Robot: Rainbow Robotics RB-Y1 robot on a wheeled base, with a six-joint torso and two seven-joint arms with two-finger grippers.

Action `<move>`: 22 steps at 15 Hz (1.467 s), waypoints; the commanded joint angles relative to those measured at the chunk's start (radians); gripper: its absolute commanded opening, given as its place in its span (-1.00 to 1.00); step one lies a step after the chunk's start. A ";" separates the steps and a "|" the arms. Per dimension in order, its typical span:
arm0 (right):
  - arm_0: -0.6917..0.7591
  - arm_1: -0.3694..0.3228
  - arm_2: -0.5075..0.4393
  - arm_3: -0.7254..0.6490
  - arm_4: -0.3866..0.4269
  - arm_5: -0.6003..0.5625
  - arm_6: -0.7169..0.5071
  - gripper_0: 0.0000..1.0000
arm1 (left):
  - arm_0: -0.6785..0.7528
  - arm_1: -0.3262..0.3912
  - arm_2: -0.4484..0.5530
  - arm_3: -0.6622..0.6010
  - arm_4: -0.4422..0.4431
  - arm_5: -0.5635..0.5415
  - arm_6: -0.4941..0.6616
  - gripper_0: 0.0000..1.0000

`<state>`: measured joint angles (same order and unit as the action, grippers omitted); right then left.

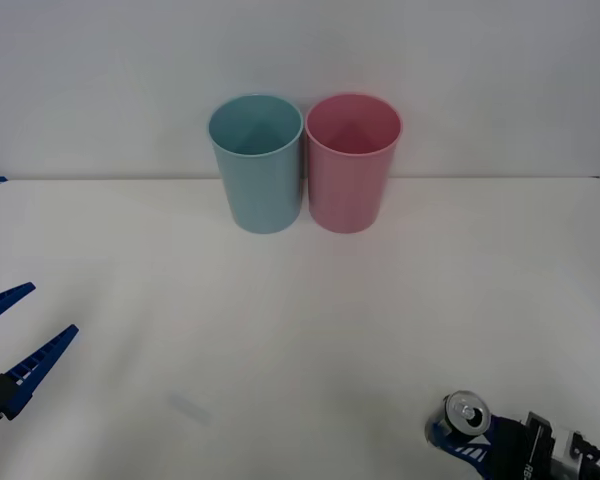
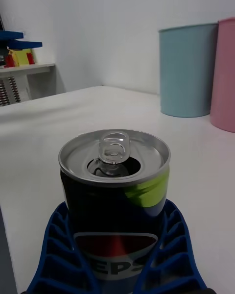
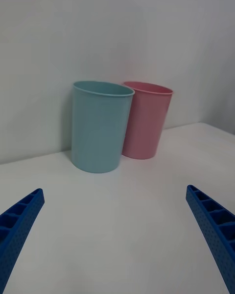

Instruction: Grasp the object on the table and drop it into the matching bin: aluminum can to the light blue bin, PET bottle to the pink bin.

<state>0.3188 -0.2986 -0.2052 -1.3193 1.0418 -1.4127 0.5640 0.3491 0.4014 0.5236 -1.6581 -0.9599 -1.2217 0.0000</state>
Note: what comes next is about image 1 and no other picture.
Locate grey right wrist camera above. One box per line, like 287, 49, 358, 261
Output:
548, 424, 587, 474

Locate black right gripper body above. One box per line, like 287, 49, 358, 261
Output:
472, 410, 555, 480

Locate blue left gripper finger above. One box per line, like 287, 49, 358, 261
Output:
0, 282, 36, 331
0, 324, 80, 421

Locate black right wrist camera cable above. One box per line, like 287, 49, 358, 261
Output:
573, 432, 600, 464

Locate pale blue plastic bin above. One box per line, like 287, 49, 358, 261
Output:
207, 92, 304, 235

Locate pink plastic bin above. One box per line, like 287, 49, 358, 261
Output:
303, 92, 404, 234

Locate silver drink can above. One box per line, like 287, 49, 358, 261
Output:
422, 390, 492, 449

